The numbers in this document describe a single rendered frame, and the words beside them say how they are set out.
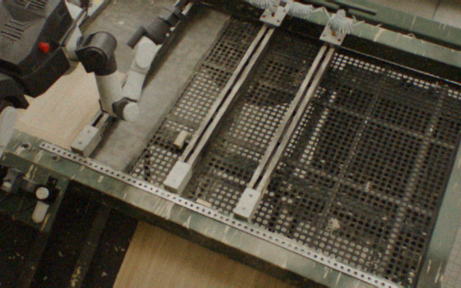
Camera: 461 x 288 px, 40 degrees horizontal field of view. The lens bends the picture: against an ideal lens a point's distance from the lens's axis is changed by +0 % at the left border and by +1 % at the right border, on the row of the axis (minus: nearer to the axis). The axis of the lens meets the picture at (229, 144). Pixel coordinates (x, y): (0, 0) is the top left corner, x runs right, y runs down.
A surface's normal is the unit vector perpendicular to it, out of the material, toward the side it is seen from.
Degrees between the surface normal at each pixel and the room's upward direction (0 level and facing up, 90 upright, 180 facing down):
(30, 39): 82
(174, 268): 90
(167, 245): 90
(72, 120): 58
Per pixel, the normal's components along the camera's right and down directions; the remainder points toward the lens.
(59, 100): 0.01, -0.60
